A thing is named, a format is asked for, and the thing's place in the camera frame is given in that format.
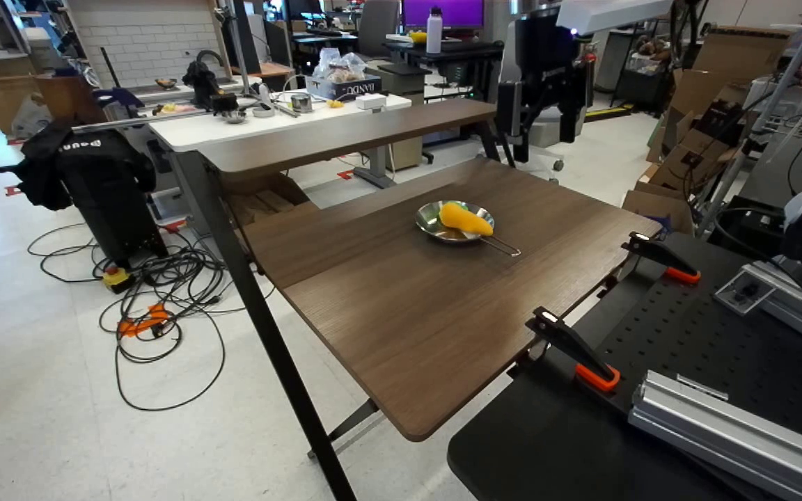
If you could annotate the stack of cardboard boxes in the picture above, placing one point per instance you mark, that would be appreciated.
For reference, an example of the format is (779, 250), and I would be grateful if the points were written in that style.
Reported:
(711, 125)

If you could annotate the box with plastic bags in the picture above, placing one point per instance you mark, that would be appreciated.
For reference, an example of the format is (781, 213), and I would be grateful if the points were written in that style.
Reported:
(342, 80)

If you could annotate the yellow emergency stop box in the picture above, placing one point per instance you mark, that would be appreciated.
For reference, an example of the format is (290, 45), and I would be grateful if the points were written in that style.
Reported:
(116, 278)

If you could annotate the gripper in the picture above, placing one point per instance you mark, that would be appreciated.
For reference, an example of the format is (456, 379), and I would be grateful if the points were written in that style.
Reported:
(546, 49)

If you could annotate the white water bottle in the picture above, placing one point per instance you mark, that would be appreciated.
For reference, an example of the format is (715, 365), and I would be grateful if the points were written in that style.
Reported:
(434, 31)

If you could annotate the stack of wooden boards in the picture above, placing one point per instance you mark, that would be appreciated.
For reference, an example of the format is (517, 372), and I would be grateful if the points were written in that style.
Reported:
(269, 202)

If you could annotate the orange power strip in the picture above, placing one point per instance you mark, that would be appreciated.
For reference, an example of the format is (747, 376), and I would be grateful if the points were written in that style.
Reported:
(140, 323)

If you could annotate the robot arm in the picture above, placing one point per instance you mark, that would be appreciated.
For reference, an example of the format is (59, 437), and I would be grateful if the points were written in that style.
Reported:
(610, 14)

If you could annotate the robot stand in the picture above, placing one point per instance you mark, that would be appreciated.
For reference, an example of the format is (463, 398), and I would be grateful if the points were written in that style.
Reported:
(651, 390)

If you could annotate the white office chair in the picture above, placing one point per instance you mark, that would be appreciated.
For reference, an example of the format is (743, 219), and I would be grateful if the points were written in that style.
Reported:
(547, 132)

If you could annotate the black machine with black cloth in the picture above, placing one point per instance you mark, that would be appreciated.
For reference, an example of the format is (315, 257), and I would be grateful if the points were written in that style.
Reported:
(105, 188)

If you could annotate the white table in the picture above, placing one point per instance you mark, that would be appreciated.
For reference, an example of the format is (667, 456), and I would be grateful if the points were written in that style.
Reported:
(234, 129)

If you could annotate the white brick panel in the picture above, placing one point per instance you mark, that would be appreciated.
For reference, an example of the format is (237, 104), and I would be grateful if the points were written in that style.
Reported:
(143, 35)

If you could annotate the monitor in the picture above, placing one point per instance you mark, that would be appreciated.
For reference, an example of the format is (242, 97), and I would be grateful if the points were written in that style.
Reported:
(443, 12)

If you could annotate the metal cup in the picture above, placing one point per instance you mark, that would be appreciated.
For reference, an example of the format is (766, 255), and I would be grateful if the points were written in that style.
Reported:
(301, 103)

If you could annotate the small white box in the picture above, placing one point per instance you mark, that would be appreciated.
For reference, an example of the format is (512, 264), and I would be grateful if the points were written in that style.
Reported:
(371, 101)

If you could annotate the black desk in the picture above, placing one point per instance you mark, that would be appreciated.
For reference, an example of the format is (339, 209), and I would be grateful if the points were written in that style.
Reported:
(443, 52)

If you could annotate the black tap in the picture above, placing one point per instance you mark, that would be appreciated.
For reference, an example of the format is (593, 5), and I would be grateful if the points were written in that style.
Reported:
(205, 80)

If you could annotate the grey office chair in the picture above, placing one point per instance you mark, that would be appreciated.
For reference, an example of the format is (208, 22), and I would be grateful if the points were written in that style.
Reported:
(378, 28)

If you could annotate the silver metal pan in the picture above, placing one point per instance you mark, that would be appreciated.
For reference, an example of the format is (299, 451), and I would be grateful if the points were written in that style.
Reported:
(432, 223)

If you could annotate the small bowl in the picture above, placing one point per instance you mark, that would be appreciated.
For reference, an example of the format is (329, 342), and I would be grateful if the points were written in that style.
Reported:
(166, 83)

